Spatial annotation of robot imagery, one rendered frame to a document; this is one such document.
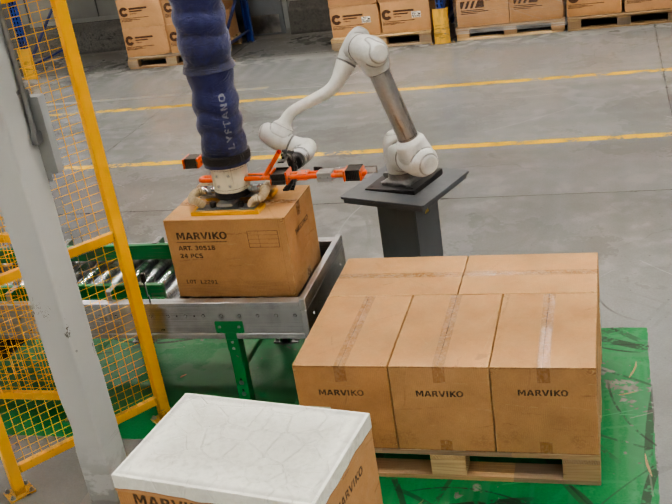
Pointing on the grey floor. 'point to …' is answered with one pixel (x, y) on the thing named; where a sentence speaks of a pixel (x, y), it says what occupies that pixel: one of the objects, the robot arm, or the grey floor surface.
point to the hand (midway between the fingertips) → (283, 175)
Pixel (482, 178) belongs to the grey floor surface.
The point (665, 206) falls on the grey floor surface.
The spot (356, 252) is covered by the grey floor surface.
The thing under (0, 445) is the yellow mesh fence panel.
